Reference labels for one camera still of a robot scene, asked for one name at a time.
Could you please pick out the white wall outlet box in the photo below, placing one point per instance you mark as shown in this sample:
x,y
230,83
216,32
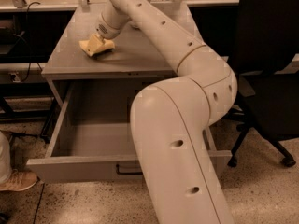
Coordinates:
x,y
14,77

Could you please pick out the black office chair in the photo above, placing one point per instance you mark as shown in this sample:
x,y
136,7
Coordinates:
x,y
266,41

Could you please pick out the black drawer handle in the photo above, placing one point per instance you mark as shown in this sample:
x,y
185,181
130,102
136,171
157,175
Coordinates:
x,y
122,169

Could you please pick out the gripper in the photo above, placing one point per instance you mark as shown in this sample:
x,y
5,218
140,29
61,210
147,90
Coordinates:
x,y
103,30

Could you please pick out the tan sneaker shoe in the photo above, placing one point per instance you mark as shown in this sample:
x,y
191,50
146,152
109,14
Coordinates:
x,y
19,181

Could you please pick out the yellow sponge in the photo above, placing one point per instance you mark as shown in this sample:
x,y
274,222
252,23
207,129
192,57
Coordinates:
x,y
83,44

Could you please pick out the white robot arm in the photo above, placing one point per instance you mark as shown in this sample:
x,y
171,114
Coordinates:
x,y
197,200

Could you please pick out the white trouser leg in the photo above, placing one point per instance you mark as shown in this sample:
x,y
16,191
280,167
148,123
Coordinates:
x,y
5,164

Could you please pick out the white ceramic bowl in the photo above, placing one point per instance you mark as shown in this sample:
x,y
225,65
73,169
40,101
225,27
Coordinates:
x,y
134,24

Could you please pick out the grey metal cabinet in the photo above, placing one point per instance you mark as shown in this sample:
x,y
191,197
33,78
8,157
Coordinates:
x,y
107,82

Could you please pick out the grey open top drawer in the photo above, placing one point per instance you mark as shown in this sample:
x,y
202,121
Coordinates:
x,y
87,146

